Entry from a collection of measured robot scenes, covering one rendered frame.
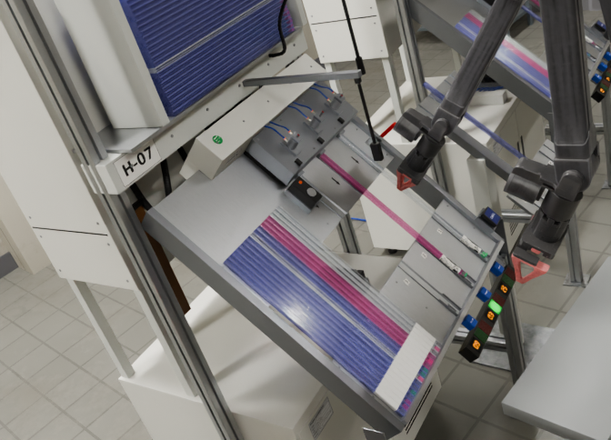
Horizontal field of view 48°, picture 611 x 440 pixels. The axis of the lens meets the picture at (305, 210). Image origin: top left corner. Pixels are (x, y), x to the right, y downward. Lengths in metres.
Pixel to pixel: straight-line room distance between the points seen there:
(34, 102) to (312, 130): 0.66
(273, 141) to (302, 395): 0.65
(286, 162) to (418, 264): 0.42
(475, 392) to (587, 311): 0.78
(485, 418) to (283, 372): 0.85
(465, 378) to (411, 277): 0.95
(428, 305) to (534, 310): 1.18
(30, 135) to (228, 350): 0.84
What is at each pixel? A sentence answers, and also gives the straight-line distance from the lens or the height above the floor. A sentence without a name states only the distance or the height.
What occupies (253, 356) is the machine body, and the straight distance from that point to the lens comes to 1.98.
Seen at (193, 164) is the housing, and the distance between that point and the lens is 1.61.
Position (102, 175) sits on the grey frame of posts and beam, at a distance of 1.45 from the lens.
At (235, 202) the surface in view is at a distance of 1.59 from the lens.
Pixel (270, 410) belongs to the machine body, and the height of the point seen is 0.62.
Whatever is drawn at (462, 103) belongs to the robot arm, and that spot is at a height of 1.19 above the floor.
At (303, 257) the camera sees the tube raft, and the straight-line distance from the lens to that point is 1.56.
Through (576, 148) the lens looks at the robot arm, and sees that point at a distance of 1.19.
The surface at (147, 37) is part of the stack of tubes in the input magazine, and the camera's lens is 1.48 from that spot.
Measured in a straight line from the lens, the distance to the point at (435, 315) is 1.70.
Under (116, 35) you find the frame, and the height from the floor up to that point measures 1.60.
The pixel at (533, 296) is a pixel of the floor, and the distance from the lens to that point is 2.90.
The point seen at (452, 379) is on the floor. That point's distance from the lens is 2.61.
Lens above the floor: 1.83
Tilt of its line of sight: 28 degrees down
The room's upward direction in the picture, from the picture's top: 19 degrees counter-clockwise
